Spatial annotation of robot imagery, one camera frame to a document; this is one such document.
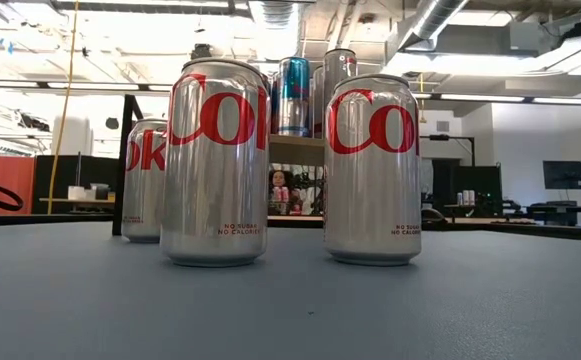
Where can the blue silver Red Bull can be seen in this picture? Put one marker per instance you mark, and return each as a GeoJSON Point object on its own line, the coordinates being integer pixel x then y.
{"type": "Point", "coordinates": [273, 110]}
{"type": "Point", "coordinates": [294, 100]}

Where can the black pipe frame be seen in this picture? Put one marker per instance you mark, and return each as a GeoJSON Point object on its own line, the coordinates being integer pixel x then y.
{"type": "Point", "coordinates": [450, 136]}

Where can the white box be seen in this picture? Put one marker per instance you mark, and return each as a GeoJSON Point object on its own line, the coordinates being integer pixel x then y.
{"type": "Point", "coordinates": [76, 193]}

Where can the black monitor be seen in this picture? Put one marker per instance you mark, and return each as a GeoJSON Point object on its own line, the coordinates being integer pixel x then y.
{"type": "Point", "coordinates": [565, 175]}

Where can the orange panel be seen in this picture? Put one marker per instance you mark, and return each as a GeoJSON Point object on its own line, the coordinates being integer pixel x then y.
{"type": "Point", "coordinates": [5, 185]}

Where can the silver ceiling duct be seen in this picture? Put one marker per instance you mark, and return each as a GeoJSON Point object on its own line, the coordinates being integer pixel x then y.
{"type": "Point", "coordinates": [435, 20]}

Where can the black partition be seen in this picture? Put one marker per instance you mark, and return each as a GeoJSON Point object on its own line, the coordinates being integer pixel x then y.
{"type": "Point", "coordinates": [95, 172]}

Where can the silver Diet Coke can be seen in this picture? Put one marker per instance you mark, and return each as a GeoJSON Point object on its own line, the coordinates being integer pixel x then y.
{"type": "Point", "coordinates": [215, 200]}
{"type": "Point", "coordinates": [142, 190]}
{"type": "Point", "coordinates": [372, 200]}

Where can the wooden desk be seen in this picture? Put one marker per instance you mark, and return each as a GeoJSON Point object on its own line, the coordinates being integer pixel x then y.
{"type": "Point", "coordinates": [95, 200]}

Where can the black round wall object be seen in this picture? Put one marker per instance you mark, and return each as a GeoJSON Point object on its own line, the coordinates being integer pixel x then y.
{"type": "Point", "coordinates": [112, 123]}

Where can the person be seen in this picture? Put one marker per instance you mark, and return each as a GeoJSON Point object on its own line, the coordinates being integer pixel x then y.
{"type": "Point", "coordinates": [278, 179]}

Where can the ceiling light strip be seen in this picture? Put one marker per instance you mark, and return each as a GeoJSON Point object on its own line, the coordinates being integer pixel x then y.
{"type": "Point", "coordinates": [480, 97]}

